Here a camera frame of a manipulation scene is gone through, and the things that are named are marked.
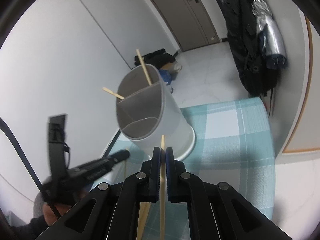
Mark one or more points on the blue plaid tablecloth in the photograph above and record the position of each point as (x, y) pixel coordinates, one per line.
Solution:
(237, 142)

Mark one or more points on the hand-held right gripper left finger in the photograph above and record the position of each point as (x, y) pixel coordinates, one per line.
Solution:
(156, 170)

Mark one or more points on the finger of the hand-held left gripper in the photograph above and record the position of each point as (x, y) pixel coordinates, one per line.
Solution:
(102, 165)

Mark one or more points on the black bag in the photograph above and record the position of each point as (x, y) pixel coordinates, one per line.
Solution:
(156, 57)

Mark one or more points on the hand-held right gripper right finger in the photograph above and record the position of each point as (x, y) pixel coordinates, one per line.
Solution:
(169, 170)

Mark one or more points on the blue box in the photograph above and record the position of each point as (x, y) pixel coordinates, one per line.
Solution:
(166, 76)

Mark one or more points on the person's left hand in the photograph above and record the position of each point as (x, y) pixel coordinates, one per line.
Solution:
(53, 212)

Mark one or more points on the wood-framed white board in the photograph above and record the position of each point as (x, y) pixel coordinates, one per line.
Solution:
(303, 105)

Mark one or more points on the wooden chopstick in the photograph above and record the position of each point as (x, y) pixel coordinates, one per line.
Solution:
(143, 217)
(144, 66)
(125, 166)
(163, 205)
(113, 93)

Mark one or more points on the silver folded umbrella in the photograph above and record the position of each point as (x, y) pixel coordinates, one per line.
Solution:
(271, 32)

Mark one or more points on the brown cardboard box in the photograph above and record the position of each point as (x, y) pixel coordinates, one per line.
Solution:
(168, 67)

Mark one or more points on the white divided utensil holder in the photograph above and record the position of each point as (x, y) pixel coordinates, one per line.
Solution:
(172, 120)

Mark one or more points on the grey door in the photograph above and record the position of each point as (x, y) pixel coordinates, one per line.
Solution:
(175, 10)

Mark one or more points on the black hanging jacket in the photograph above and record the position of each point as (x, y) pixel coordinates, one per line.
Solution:
(241, 37)

